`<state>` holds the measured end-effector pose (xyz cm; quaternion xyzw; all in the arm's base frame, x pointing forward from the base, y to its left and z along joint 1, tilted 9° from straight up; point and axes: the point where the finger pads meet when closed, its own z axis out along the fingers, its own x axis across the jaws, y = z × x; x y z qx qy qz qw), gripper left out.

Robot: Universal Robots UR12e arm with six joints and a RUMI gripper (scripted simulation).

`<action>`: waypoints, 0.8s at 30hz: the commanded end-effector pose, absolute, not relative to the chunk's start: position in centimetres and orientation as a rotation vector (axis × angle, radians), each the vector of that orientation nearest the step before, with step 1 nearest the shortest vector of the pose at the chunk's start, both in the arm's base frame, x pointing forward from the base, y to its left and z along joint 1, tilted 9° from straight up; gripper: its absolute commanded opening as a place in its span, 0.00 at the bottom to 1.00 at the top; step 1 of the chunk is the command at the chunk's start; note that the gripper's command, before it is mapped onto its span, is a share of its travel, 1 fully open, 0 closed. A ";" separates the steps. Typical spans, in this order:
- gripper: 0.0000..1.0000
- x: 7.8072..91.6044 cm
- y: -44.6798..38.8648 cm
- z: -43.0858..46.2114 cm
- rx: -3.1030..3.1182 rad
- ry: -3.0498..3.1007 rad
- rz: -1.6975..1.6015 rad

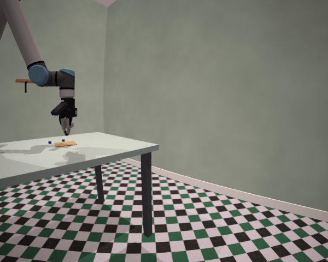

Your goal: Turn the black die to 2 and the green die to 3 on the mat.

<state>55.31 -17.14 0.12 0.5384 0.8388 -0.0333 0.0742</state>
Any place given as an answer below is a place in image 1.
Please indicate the orange flat mat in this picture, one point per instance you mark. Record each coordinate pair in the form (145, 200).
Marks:
(67, 143)

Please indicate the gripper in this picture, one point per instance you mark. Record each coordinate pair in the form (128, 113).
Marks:
(68, 112)

